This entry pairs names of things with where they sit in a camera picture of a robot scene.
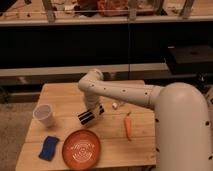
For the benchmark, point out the clear plastic cup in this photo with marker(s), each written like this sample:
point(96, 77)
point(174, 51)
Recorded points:
point(44, 114)

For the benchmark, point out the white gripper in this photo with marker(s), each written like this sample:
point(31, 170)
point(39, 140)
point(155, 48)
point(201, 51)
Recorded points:
point(92, 102)

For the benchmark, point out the orange toy carrot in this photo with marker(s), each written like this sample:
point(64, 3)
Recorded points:
point(128, 125)

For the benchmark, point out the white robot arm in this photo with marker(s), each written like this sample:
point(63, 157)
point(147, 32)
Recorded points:
point(182, 121)

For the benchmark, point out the black striped eraser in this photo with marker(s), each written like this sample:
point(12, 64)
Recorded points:
point(91, 116)

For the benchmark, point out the orange patterned plate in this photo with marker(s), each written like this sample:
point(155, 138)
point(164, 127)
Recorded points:
point(81, 150)

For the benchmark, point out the black box on shelf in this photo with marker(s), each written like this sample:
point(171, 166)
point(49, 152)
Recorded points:
point(190, 59)

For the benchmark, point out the blue cloth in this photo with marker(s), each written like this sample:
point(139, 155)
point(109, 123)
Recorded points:
point(48, 148)

